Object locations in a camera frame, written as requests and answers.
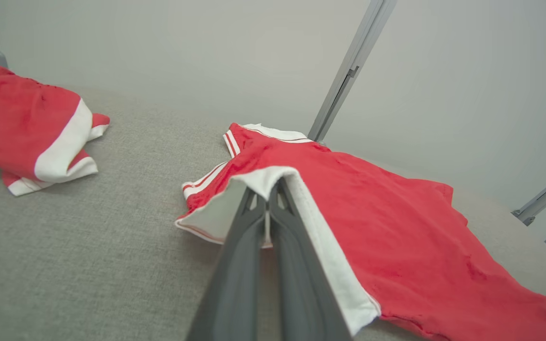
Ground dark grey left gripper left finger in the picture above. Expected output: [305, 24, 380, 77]
[185, 187, 267, 341]

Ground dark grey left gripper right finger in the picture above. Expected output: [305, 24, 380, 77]
[268, 178, 352, 341]

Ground red jersey with number print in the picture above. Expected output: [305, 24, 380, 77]
[174, 122, 546, 341]

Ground red shorts with white trim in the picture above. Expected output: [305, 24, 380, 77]
[0, 63, 111, 197]

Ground grey upholstered fabric platform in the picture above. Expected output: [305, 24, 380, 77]
[0, 85, 546, 341]

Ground grey partition post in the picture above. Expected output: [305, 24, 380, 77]
[308, 0, 398, 143]

